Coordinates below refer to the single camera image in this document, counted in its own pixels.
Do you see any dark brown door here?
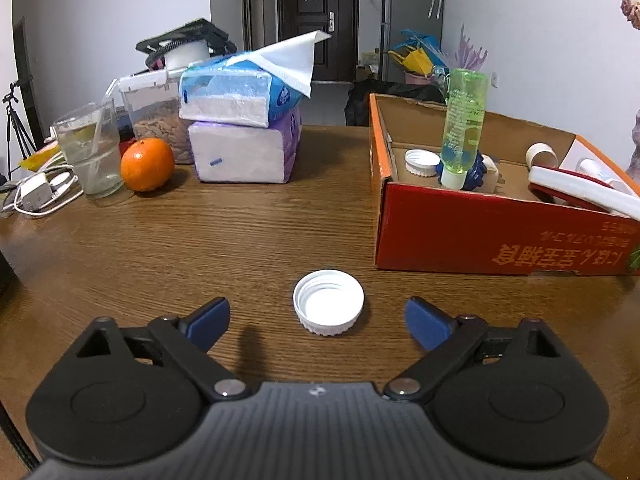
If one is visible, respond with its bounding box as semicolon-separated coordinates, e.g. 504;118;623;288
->
277;0;360;83

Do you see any black tripod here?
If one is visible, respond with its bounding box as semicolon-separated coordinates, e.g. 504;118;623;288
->
2;80;38;181

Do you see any white bottle cap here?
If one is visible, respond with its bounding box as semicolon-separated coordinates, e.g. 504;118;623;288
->
404;150;441;177
293;270;365;336

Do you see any white and purple tissue pack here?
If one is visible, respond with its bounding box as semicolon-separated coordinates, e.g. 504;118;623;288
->
188;106;302;184

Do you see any white power adapter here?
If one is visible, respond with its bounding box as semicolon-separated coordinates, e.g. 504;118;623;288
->
480;156;503;193

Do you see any grey refrigerator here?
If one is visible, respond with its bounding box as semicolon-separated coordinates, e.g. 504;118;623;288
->
385;0;445;83

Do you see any red cardboard box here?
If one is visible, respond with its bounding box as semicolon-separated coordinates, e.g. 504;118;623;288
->
369;92;640;277

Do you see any yellow watering can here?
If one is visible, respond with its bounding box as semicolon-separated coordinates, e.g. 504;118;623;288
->
390;47;433;75

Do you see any orange fruit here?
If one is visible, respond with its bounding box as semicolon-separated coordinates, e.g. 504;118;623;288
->
120;137;176;192

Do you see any red and white lint brush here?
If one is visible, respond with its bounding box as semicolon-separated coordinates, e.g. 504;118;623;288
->
528;165;640;221

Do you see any black plastic frame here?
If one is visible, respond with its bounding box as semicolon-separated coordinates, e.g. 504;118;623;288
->
136;18;238;68

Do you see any purple lavender bunch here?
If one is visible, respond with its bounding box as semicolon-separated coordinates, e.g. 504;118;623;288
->
456;24;488;73

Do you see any dark cloth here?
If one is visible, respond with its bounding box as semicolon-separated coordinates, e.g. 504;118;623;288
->
345;81;446;127

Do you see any clear container of nuts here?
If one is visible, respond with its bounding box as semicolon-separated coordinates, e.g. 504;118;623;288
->
118;71;196;165

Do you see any yellow plastic wrapper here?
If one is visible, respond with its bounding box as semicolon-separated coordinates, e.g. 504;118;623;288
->
20;151;63;171

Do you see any green spray bottle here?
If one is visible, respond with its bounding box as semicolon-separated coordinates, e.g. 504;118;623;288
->
440;68;488;192

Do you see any white drinking straw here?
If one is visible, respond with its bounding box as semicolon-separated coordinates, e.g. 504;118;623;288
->
91;84;116;161

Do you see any clear drinking glass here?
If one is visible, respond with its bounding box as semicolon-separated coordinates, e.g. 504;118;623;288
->
51;97;125;198

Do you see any blue plastic rack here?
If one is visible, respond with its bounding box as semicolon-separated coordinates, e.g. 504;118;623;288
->
400;27;458;68

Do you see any white spray bottle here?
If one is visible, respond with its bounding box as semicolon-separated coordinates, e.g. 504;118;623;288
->
575;157;633;196

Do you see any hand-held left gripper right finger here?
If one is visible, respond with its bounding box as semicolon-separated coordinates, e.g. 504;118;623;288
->
382;296;563;403

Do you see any white charger with cable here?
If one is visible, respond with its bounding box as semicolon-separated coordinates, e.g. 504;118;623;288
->
0;170;83;219

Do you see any white round container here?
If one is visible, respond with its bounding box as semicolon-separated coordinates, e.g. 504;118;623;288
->
164;41;211;75

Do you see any blue tissue pack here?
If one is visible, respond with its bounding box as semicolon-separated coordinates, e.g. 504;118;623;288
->
178;30;332;128

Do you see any purple bottle cap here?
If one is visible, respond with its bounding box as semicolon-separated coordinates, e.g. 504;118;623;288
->
462;152;488;192

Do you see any black braided cable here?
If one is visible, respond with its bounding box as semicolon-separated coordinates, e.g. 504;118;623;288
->
0;400;37;471

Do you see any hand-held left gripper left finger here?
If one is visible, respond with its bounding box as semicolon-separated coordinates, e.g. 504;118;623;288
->
75;296;252;403

